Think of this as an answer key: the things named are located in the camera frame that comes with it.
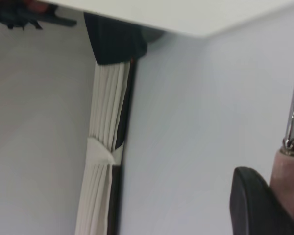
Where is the metal spoon with pink handle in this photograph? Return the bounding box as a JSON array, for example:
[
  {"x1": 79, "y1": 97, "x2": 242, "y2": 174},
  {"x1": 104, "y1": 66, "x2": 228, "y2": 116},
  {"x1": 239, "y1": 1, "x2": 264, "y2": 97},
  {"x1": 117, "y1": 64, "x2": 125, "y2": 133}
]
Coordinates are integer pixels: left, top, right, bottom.
[{"x1": 271, "y1": 31, "x2": 294, "y2": 222}]

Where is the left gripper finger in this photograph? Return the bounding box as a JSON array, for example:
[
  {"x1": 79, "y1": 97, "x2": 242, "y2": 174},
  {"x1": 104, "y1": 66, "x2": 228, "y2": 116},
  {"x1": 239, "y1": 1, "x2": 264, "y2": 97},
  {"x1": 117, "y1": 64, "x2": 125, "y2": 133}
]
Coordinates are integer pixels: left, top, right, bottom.
[{"x1": 229, "y1": 166, "x2": 294, "y2": 235}]

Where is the white curtain tieback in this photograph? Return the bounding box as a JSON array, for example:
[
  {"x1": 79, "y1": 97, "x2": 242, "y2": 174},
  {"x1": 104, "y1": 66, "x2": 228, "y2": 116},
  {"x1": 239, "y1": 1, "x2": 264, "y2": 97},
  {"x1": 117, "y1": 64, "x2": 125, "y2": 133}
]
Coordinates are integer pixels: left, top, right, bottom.
[{"x1": 85, "y1": 137, "x2": 116, "y2": 165}]

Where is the black toothed wheel bracket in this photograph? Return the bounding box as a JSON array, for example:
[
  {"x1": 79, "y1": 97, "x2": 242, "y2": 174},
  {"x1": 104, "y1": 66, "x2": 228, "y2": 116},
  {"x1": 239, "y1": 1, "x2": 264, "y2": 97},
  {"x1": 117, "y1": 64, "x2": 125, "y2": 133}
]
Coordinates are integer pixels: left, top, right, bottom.
[{"x1": 0, "y1": 0, "x2": 78, "y2": 31}]

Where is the white pleated curtain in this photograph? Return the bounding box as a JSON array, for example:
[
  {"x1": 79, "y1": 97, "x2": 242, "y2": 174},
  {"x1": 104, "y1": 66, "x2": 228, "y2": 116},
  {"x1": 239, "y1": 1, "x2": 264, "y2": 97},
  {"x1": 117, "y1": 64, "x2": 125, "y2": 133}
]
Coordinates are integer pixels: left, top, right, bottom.
[{"x1": 74, "y1": 62, "x2": 126, "y2": 235}]

